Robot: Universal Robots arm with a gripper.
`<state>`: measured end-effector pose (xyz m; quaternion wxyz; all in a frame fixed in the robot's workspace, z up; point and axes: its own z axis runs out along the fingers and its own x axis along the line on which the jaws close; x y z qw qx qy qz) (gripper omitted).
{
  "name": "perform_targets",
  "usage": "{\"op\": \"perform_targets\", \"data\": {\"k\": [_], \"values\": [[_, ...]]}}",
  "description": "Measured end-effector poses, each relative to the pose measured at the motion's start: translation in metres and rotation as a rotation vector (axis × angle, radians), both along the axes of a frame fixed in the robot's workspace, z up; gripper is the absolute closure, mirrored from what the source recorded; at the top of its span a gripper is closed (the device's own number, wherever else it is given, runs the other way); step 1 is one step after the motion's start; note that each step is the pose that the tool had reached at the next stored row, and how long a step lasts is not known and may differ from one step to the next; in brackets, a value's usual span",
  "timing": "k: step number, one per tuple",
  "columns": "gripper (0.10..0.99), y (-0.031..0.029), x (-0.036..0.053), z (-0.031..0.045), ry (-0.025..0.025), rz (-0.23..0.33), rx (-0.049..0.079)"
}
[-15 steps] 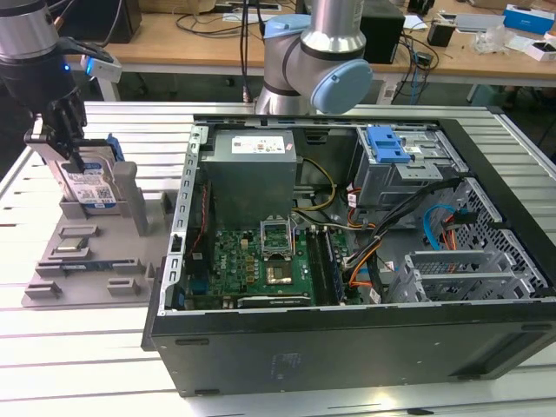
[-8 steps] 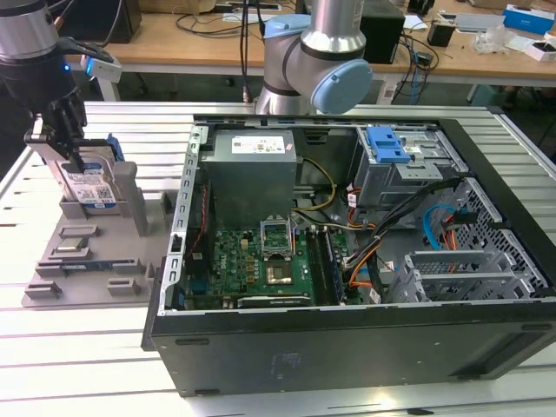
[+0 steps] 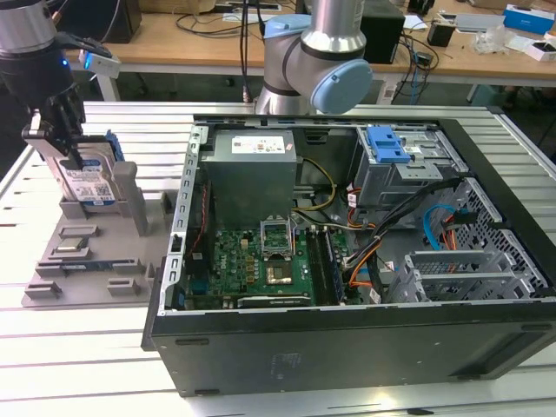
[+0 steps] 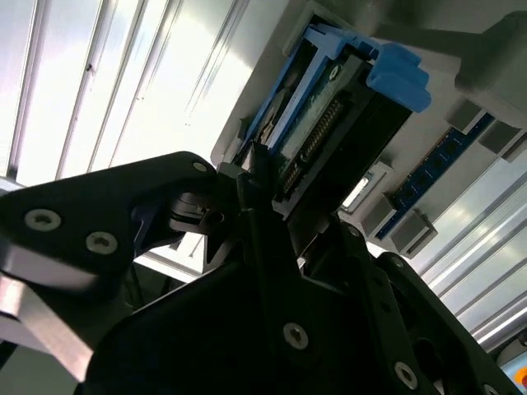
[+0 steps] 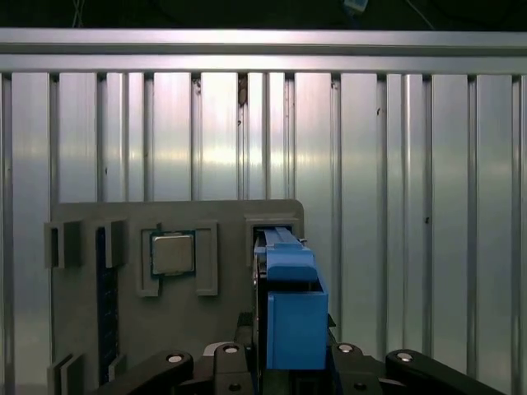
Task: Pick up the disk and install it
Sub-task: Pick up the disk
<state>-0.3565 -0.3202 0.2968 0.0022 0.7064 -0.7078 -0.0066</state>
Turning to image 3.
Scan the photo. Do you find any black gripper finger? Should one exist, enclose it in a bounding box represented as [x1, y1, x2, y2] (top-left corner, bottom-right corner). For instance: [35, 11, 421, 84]
[21, 99, 70, 157]
[58, 90, 87, 171]

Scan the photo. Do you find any hard disk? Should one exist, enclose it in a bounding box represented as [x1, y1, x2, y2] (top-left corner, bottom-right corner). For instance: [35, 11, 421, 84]
[32, 129, 125, 206]

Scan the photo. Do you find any metal disk bay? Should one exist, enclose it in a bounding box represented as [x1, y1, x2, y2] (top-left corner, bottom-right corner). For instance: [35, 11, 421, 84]
[390, 249, 549, 305]

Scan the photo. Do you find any black computer tower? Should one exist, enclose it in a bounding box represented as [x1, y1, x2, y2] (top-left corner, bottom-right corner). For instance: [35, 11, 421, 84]
[56, 0, 143, 44]

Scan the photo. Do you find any silver CPU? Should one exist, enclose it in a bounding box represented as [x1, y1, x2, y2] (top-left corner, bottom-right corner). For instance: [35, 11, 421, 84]
[50, 236, 91, 256]

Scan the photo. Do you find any grey parts rack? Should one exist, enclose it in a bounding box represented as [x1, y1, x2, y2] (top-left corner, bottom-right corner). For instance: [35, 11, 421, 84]
[19, 161, 180, 310]

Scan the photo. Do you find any long wooden desk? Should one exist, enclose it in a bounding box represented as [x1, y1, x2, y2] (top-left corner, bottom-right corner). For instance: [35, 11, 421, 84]
[97, 10, 556, 88]

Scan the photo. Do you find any RAM stick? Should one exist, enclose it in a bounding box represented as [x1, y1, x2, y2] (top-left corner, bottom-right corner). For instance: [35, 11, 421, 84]
[58, 260, 136, 273]

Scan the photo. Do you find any grey power supply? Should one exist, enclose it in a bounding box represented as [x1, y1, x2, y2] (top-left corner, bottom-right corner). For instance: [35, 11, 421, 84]
[199, 129, 305, 228]

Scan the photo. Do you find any green motherboard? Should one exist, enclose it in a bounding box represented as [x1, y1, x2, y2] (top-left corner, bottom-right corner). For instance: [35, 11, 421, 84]
[184, 225, 361, 310]

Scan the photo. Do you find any metal socket cover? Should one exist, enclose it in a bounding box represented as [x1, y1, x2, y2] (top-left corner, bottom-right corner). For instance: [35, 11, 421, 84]
[259, 214, 293, 261]

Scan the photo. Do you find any CPU socket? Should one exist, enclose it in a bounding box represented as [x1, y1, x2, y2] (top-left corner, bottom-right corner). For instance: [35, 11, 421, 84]
[264, 263, 295, 287]

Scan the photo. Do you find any graphics card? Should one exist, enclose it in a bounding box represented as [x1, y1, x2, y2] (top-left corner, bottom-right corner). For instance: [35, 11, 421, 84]
[223, 294, 313, 310]

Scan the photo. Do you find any black RAM slot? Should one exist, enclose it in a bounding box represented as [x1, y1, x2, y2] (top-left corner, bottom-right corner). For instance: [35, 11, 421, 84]
[306, 228, 332, 305]
[320, 228, 348, 305]

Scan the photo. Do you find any blue plastic drive latch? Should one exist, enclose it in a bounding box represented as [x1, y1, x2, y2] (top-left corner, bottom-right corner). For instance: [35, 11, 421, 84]
[366, 124, 413, 165]

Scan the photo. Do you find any tall black box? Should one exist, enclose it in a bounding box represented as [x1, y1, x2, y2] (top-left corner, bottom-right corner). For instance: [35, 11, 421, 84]
[359, 4, 406, 65]

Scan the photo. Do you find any grey metal drive cage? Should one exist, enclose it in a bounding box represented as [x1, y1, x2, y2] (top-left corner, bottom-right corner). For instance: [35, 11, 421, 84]
[349, 125, 468, 218]

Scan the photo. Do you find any black PC case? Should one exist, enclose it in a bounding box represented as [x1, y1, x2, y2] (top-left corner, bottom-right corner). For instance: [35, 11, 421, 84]
[141, 103, 556, 399]

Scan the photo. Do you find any small black box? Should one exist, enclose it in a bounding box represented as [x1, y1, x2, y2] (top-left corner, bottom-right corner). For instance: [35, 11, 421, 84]
[427, 21, 456, 48]

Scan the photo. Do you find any flat grey box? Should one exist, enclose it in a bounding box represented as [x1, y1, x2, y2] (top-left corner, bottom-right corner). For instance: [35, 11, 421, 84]
[455, 12, 506, 34]

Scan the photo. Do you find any clear plastic packaging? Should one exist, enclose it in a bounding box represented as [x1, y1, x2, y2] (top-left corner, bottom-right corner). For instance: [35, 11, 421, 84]
[473, 24, 510, 56]

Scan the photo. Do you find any blue cardboard box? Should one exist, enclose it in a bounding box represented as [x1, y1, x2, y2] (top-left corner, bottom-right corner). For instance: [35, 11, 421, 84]
[502, 3, 556, 36]

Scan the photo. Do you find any white cardboard box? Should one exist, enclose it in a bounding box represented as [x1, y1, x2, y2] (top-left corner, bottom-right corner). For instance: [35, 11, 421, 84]
[519, 35, 556, 63]

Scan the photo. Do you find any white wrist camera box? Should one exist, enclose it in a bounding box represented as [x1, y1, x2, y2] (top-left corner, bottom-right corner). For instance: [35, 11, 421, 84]
[77, 48, 123, 80]

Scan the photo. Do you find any thin red wire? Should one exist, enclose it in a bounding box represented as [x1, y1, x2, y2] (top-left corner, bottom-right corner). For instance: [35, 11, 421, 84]
[193, 177, 213, 261]

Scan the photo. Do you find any yellow black power wire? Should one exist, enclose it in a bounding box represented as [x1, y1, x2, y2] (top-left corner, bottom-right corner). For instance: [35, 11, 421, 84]
[291, 156, 339, 215]

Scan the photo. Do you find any orange data wire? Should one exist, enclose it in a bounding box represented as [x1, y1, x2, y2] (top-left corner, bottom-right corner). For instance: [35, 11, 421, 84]
[346, 255, 375, 290]

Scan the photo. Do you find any black cable bundle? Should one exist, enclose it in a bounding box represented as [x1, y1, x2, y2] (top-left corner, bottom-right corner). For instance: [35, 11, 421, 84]
[342, 175, 473, 268]

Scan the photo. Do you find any black desk cable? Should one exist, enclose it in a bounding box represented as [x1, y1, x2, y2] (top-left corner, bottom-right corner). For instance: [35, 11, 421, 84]
[397, 32, 440, 103]

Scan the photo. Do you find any blue data wire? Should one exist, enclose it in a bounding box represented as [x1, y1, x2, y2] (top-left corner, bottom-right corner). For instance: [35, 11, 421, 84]
[423, 203, 457, 252]

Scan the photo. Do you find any red yellow power wire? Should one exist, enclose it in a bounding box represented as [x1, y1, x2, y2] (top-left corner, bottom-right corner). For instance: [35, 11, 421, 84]
[440, 209, 475, 252]

